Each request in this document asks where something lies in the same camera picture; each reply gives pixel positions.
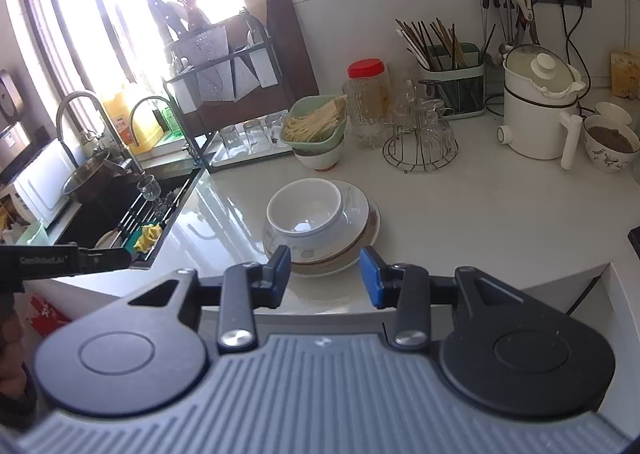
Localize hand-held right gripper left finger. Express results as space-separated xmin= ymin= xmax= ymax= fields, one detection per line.
xmin=127 ymin=245 xmax=292 ymax=354

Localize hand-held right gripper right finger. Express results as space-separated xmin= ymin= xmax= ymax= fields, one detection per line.
xmin=360 ymin=245 xmax=526 ymax=350

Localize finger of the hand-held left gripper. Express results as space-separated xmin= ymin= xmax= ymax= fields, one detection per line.
xmin=80 ymin=247 xmax=134 ymax=274

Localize large white red-flower plate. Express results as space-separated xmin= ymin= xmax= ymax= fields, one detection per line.
xmin=262 ymin=181 xmax=381 ymax=278

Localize plain white bowl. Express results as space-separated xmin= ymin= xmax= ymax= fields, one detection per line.
xmin=266 ymin=179 xmax=344 ymax=238

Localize person's left hand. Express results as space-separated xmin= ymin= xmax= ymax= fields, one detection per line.
xmin=0 ymin=304 xmax=32 ymax=416

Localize black sink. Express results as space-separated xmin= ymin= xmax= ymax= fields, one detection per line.
xmin=52 ymin=171 xmax=202 ymax=261

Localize yellow cloth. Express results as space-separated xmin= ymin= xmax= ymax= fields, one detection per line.
xmin=133 ymin=223 xmax=164 ymax=254

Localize red packet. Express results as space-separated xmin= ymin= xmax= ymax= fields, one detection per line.
xmin=30 ymin=294 xmax=72 ymax=336

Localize steel pot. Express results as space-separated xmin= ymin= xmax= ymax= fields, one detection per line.
xmin=62 ymin=150 xmax=147 ymax=201

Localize white appliance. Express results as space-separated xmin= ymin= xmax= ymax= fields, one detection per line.
xmin=12 ymin=137 xmax=72 ymax=226

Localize glass goblet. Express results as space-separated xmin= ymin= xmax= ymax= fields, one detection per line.
xmin=137 ymin=175 xmax=161 ymax=201

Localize steel drip tray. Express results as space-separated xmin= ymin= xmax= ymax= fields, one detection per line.
xmin=210 ymin=137 xmax=294 ymax=170

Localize white bowl red foot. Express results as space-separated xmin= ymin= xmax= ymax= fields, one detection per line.
xmin=292 ymin=138 xmax=346 ymax=171

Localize clear tumbler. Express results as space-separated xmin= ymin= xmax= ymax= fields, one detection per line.
xmin=265 ymin=112 xmax=289 ymax=143
xmin=243 ymin=119 xmax=269 ymax=150
xmin=220 ymin=125 xmax=245 ymax=155

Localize yellow oil bottle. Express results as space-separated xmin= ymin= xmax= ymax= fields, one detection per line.
xmin=102 ymin=87 xmax=164 ymax=154

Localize green colander bowl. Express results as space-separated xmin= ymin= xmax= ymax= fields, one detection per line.
xmin=280 ymin=95 xmax=349 ymax=145

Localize textured glass pitcher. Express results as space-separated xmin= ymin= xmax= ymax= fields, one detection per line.
xmin=342 ymin=79 xmax=387 ymax=151

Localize pale dried noodles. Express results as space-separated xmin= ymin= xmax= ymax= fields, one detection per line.
xmin=284 ymin=97 xmax=347 ymax=141

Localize green bottle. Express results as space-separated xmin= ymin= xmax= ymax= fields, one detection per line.
xmin=157 ymin=99 xmax=181 ymax=138

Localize cut glass tumbler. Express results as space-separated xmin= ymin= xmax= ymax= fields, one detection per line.
xmin=422 ymin=99 xmax=457 ymax=156

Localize small steel faucet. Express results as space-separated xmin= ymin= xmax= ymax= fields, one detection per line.
xmin=129 ymin=96 xmax=172 ymax=146

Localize tall steel faucet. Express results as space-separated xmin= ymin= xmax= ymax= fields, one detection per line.
xmin=56 ymin=91 xmax=127 ymax=171

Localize clear drinking glass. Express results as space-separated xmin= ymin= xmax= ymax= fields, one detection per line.
xmin=395 ymin=83 xmax=419 ymax=128

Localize green chopstick holder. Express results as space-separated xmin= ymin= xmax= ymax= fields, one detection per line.
xmin=417 ymin=43 xmax=486 ymax=118

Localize black dish rack with utensils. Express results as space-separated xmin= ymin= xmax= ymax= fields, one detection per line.
xmin=162 ymin=9 xmax=297 ymax=171

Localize red lid plastic jar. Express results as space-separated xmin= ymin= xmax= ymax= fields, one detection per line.
xmin=347 ymin=59 xmax=391 ymax=126

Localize white electric kettle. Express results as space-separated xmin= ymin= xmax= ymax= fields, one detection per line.
xmin=496 ymin=44 xmax=585 ymax=170

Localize brown cutting board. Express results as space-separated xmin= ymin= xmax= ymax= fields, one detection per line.
xmin=190 ymin=0 xmax=321 ymax=133

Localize bundle of chopsticks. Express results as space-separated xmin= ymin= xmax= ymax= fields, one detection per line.
xmin=395 ymin=18 xmax=469 ymax=70

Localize steel ladle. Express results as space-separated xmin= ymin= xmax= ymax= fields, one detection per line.
xmin=495 ymin=0 xmax=512 ymax=66

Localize floral ceramic bowl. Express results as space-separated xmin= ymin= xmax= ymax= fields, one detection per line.
xmin=582 ymin=114 xmax=640 ymax=174

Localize small white cup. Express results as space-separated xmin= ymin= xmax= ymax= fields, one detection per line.
xmin=595 ymin=102 xmax=634 ymax=126

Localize yellow package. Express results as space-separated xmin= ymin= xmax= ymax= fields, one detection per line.
xmin=610 ymin=49 xmax=640 ymax=100

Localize wire glass rack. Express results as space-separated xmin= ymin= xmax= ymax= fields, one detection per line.
xmin=382 ymin=127 xmax=459 ymax=174

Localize black power cable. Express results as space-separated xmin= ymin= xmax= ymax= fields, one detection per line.
xmin=559 ymin=0 xmax=594 ymax=108

